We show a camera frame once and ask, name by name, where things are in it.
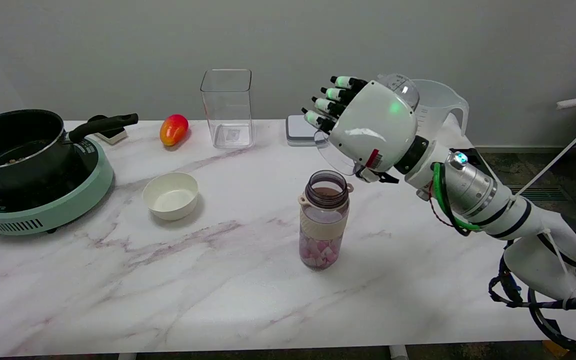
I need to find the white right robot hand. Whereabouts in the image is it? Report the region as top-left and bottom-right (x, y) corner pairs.
(301, 75), (419, 184)

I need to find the small clear measuring cup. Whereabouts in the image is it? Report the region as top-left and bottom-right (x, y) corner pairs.
(314, 73), (420, 177)

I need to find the large clear measuring jug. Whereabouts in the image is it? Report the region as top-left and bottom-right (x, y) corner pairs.
(410, 79), (470, 142)

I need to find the white kitchen scale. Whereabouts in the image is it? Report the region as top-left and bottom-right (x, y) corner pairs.
(285, 115), (329, 147)

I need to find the black device with red label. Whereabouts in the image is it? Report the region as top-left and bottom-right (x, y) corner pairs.
(463, 147), (494, 178)

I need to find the bottle with pink marshmallows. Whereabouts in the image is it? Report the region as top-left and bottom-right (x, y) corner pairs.
(297, 170), (355, 271)

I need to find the clear square container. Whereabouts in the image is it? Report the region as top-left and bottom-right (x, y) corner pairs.
(200, 69), (255, 149)

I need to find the floor vent grille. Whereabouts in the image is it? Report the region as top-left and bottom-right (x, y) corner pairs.
(508, 185), (571, 202)

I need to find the red yellow mango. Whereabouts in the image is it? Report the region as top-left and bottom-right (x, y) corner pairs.
(159, 114), (190, 147)

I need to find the white bowl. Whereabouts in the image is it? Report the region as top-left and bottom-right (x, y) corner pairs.
(142, 172), (200, 221)

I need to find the green induction cooker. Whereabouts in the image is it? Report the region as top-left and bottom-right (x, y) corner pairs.
(0, 136), (115, 236)

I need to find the green robot cable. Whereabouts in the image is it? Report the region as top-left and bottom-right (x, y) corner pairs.
(432, 162), (481, 232)

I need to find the white cable tie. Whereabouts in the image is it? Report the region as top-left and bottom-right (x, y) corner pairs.
(515, 122), (576, 198)

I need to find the black wrapped cable bundle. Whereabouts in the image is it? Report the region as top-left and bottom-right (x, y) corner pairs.
(488, 240), (576, 310)

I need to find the black cable loop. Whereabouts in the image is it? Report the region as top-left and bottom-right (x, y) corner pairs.
(527, 289), (576, 357)

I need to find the black pot with handle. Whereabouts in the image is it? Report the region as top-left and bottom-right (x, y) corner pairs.
(0, 109), (139, 193)

